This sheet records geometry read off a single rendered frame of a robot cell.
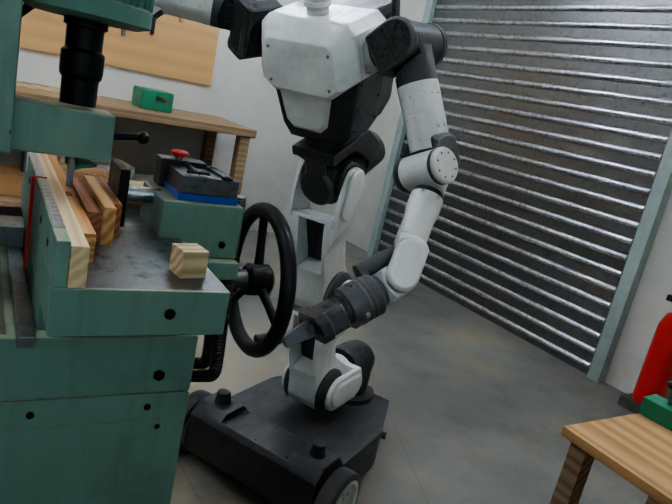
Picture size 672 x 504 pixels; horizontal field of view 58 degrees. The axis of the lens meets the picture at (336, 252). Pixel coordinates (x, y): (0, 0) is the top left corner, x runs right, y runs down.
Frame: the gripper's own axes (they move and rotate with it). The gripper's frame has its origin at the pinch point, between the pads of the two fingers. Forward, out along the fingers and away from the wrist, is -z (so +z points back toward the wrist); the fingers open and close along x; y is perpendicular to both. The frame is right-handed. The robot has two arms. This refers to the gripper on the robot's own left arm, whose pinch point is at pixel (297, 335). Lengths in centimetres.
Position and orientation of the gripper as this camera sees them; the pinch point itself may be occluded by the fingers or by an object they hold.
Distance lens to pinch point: 117.1
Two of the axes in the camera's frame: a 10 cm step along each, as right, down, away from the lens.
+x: -3.8, -0.5, 9.2
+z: 8.5, -4.2, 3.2
